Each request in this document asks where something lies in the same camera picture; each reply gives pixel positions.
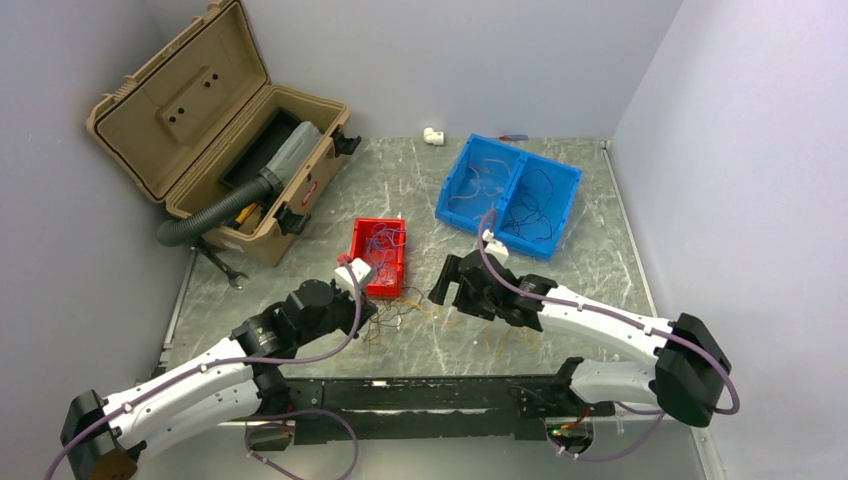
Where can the tan open toolbox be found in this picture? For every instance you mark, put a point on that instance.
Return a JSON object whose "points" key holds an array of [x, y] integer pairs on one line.
{"points": [[202, 117]]}

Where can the grey canister in toolbox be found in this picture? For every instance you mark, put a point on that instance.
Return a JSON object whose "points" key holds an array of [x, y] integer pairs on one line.
{"points": [[289, 157]]}

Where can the blue divided plastic bin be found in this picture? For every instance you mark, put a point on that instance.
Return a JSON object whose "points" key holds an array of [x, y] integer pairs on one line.
{"points": [[531, 195]]}

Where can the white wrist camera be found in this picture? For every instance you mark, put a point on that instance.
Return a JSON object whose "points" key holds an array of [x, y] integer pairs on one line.
{"points": [[494, 247], [354, 271]]}

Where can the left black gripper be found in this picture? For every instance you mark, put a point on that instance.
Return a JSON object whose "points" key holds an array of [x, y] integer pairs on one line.
{"points": [[367, 309]]}

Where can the red plastic bin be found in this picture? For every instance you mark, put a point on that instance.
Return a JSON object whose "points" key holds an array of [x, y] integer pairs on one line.
{"points": [[381, 242]]}

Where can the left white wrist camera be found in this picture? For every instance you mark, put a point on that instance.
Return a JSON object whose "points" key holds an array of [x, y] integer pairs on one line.
{"points": [[354, 271]]}

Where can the black metal wrench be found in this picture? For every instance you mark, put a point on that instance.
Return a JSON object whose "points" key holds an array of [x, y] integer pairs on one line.
{"points": [[235, 278]]}

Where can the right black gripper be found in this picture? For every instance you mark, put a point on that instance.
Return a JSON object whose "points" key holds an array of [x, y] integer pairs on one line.
{"points": [[449, 273]]}

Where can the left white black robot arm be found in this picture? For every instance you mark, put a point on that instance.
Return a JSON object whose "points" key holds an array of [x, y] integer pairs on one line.
{"points": [[106, 437]]}

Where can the black aluminium base frame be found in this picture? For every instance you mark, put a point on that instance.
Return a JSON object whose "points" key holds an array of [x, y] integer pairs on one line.
{"points": [[395, 408]]}

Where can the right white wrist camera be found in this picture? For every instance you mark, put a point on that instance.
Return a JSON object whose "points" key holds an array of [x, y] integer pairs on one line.
{"points": [[494, 247]]}

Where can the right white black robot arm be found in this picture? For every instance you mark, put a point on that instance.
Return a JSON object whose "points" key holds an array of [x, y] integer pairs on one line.
{"points": [[675, 365]]}

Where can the white pipe elbow fitting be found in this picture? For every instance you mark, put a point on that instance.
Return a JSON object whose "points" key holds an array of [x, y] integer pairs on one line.
{"points": [[433, 137]]}

